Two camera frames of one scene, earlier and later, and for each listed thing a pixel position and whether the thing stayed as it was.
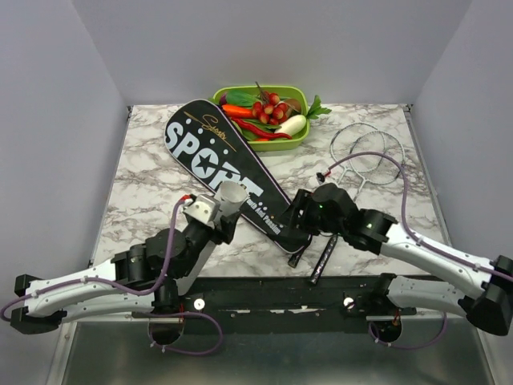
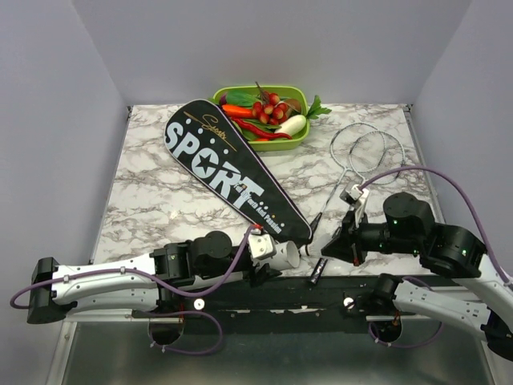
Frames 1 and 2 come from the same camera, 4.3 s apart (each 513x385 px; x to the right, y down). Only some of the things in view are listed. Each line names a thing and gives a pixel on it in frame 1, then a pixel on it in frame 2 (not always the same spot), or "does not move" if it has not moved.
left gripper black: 228,227 to 264,274
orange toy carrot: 238,110 does not move
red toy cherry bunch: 270,110 does not move
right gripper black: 303,200 to 346,247
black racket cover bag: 203,140 does not move
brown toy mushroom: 294,103 does not move
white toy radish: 294,125 does not move
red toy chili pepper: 259,132 does not move
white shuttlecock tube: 230,197 to 287,256
